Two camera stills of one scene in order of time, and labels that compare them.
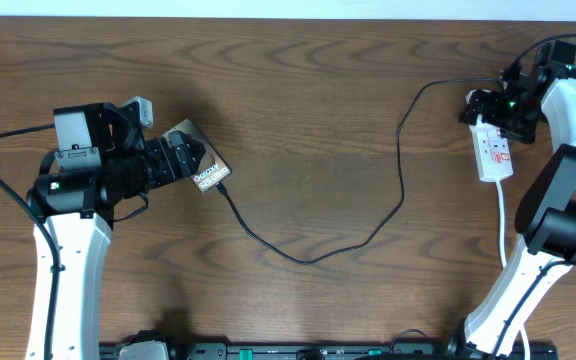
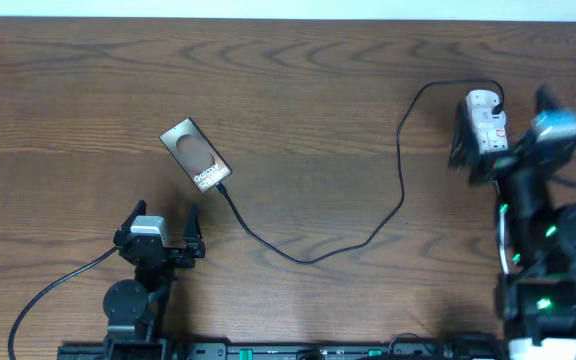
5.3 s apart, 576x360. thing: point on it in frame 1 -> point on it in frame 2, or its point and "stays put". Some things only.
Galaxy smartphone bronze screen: (212, 168) stays put
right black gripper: (493, 100) -> (494, 162)
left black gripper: (169, 161) -> (177, 253)
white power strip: (492, 151) stays put
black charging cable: (393, 209) stays put
